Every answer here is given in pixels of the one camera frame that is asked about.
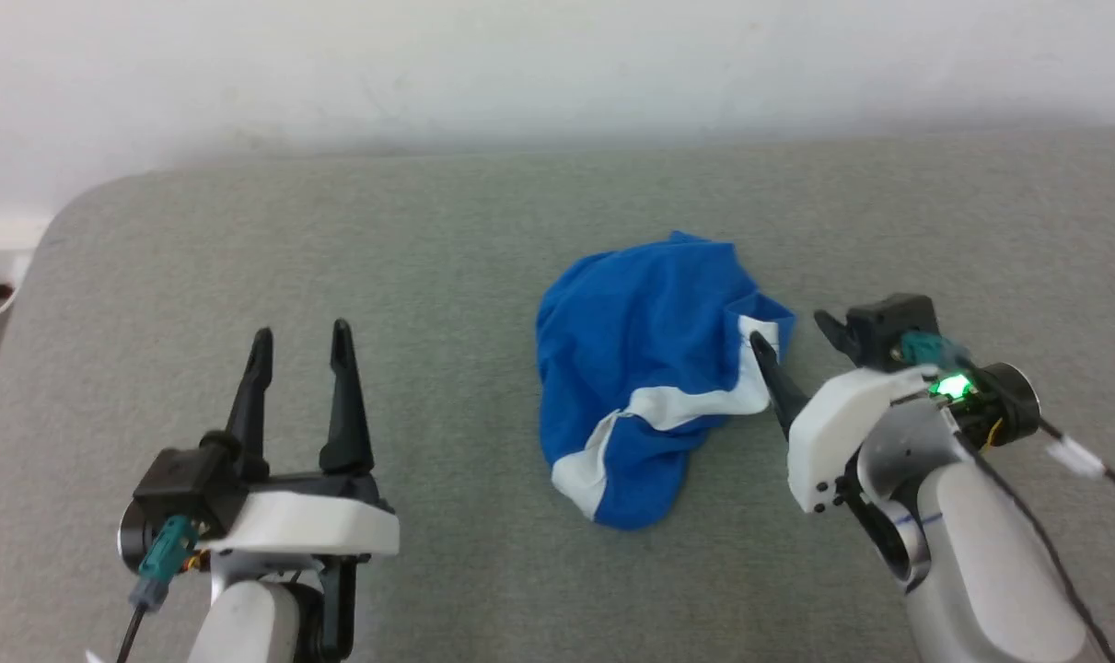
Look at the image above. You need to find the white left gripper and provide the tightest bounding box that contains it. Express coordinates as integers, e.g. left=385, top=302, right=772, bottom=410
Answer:
left=209, top=319, right=401, bottom=662

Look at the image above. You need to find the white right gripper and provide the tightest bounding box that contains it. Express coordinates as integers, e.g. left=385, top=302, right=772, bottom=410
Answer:
left=748, top=310, right=943, bottom=515

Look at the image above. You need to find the blue and white garment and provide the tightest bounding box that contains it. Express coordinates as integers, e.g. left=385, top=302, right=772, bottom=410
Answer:
left=535, top=230, right=797, bottom=531

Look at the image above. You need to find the grey fabric sofa cushion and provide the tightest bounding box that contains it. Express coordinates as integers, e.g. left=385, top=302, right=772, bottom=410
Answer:
left=0, top=127, right=1115, bottom=663

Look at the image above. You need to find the left arm cable, teal plug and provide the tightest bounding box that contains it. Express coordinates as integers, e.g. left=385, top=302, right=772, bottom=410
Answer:
left=115, top=514, right=201, bottom=663

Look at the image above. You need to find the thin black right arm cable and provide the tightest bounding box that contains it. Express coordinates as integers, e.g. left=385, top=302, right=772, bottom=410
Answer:
left=946, top=405, right=1115, bottom=663

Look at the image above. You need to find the black cable with white tag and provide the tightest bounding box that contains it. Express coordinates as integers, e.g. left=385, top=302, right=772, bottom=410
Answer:
left=1036, top=416, right=1115, bottom=503

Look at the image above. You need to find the white box by wall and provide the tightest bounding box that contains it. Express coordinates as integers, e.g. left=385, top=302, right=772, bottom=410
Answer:
left=0, top=214, right=53, bottom=279

